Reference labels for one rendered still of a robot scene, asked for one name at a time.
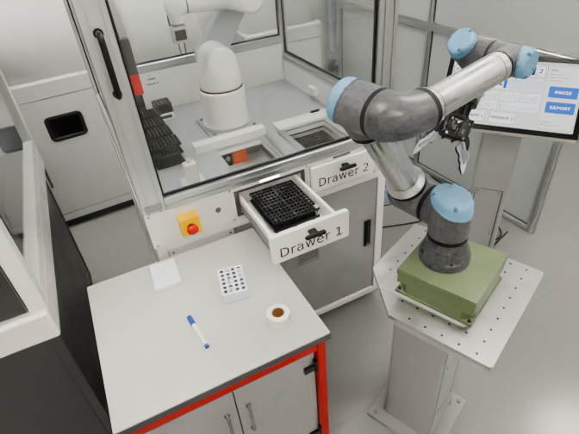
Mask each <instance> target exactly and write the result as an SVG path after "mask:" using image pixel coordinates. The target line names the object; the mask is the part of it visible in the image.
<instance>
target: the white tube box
mask: <svg viewBox="0 0 579 434"><path fill-rule="evenodd" d="M238 268H240V270H241V273H242V276H241V277H239V276H238V272H237V269H238ZM217 275H218V279H219V283H220V287H221V295H222V299H223V302H224V304H227V303H230V302H234V301H240V300H244V299H247V298H250V295H249V290H248V287H247V284H246V279H245V275H244V271H243V269H242V265H241V264H239V265H235V266H232V267H228V272H226V271H225V268H224V269H220V270H217ZM228 278H230V279H231V281H232V282H231V283H228V282H227V279H228ZM229 287H233V292H230V290H229Z"/></svg>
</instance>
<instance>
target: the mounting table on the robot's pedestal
mask: <svg viewBox="0 0 579 434"><path fill-rule="evenodd" d="M426 232H427V227H424V226H421V225H419V224H414V225H413V226H412V227H411V228H410V229H409V230H408V231H407V232H406V233H405V234H404V235H403V236H402V237H401V238H400V239H399V240H398V241H397V242H396V243H395V245H394V246H393V247H392V248H391V249H390V250H389V251H388V252H387V253H386V254H385V255H384V256H383V257H382V258H381V259H380V260H379V261H378V262H377V264H376V265H375V266H374V267H373V268H372V270H373V273H374V276H375V278H376V281H377V286H378V288H379V291H380V294H381V296H382V299H383V304H384V306H385V309H386V312H387V314H388V316H389V318H391V319H393V320H394V325H395V326H398V327H399V328H401V329H402V330H404V331H406V332H409V333H411V334H412V335H414V336H416V337H417V338H420V339H422V340H424V341H426V342H427V343H429V344H431V345H433V346H435V347H437V348H439V349H440V350H442V351H444V352H446V353H448V354H450V355H452V356H453V357H456V358H457V359H459V360H461V361H463V362H465V363H467V364H469V365H470V366H472V367H474V368H476V369H478V370H480V371H482V372H484V369H488V370H489V371H490V370H491V369H492V368H493V367H494V366H495V364H496V362H497V360H498V358H499V356H500V354H501V353H502V351H503V349H504V347H505V345H506V344H507V341H508V340H509V338H510V336H511V335H512V333H513V331H514V328H515V327H516V325H517V324H518V322H519V320H520V317H521V315H522V314H523V313H524V311H525V309H526V306H527V305H528V303H529V301H530V300H531V298H532V296H533V294H534V292H535V290H536V288H537V286H538V285H539V283H540V281H541V279H542V277H543V275H544V272H543V271H541V270H537V269H534V268H532V267H530V266H527V265H524V264H522V263H519V262H516V261H514V260H512V259H509V258H508V259H507V261H506V262H505V266H504V269H503V271H502V272H501V273H500V276H502V279H501V281H500V282H499V284H498V285H497V287H496V289H495V291H494V292H493V294H492V295H491V296H490V298H489V300H488V301H487V303H486V304H485V306H484V308H483V309H482V311H481V312H480V313H479V315H478V317H477V318H476V320H475V322H474V323H473V325H472V327H468V326H465V327H464V328H463V327H462V326H460V325H457V324H455V323H453V322H451V321H450V320H448V319H445V318H442V317H440V316H438V315H437V314H435V313H432V312H430V311H428V310H426V309H425V308H423V307H420V306H418V305H416V304H414V303H413V302H411V301H408V300H406V299H404V298H401V297H400V296H398V295H396V294H393V293H391V292H389V291H388V290H386V289H384V288H381V287H380V285H381V284H382V283H383V282H384V281H385V280H386V279H387V278H388V276H389V275H390V274H391V273H392V272H393V271H394V270H395V268H396V267H397V266H398V265H399V264H400V263H401V262H402V260H403V259H404V258H405V257H406V256H407V255H408V254H409V253H410V252H411V250H413V248H415V246H417V244H418V243H419V242H420V241H421V240H423V239H424V238H425V236H426Z"/></svg>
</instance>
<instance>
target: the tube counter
mask: <svg viewBox="0 0 579 434"><path fill-rule="evenodd" d="M544 87H545V81H544V80H531V79H520V78H517V79H516V78H509V79H507V80H505V81H503V82H502V83H500V84H498V85H496V86H495V87H494V88H501V89H511V90H531V91H542V92H544Z"/></svg>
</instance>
